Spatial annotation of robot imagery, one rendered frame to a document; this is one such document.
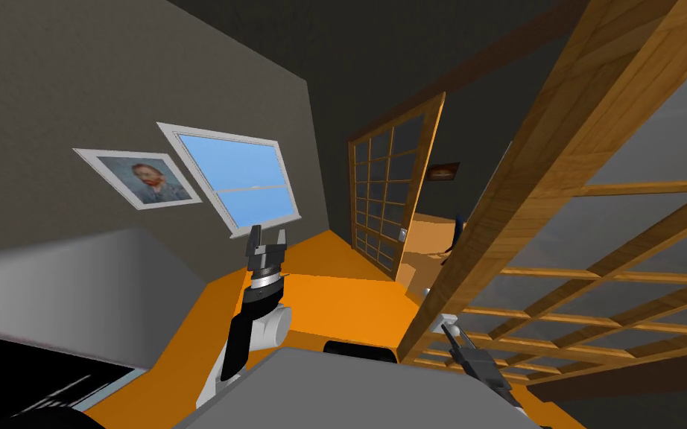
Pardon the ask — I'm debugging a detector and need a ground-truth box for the white framed window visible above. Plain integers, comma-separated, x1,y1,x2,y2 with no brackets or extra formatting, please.
156,121,303,240

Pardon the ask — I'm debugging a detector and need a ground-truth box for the white door handle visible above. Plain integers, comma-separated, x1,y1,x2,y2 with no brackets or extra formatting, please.
420,287,463,336

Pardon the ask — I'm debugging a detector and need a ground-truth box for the dark framed picture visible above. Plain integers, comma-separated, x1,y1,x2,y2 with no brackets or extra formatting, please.
425,161,460,182

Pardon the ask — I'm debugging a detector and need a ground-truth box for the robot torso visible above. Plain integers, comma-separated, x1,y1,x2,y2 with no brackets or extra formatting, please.
171,340,542,429

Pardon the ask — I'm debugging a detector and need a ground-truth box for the small wooden lattice door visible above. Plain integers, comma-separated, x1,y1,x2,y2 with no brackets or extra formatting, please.
347,91,447,282

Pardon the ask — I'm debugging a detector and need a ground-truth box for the large wooden lattice door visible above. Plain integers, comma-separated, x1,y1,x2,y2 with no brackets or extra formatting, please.
396,0,687,390

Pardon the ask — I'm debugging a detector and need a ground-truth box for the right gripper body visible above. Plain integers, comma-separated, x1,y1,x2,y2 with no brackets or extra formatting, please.
449,345,504,389

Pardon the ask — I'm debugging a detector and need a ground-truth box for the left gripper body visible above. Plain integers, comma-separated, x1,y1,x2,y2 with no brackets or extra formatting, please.
246,244,288,275

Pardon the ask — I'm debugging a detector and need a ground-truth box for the white framed portrait picture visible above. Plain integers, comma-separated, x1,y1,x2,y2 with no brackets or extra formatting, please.
72,147,204,212

